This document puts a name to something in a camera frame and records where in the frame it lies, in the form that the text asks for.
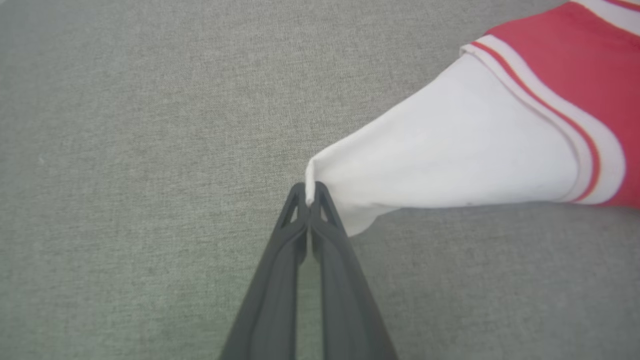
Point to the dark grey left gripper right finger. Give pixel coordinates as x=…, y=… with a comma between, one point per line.
x=345, y=310

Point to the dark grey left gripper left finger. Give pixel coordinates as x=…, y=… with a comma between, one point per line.
x=272, y=305

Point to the grey fabric sofa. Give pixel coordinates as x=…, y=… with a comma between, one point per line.
x=125, y=150

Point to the red and white basketball jersey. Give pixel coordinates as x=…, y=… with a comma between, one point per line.
x=450, y=150

